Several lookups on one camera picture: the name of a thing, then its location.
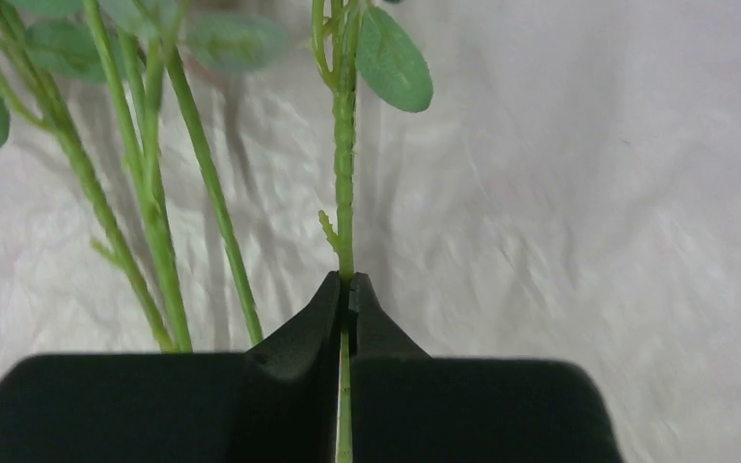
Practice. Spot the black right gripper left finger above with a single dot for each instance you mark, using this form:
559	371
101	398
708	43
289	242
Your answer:
275	402

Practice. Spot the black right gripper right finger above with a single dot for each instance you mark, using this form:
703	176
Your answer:
408	406

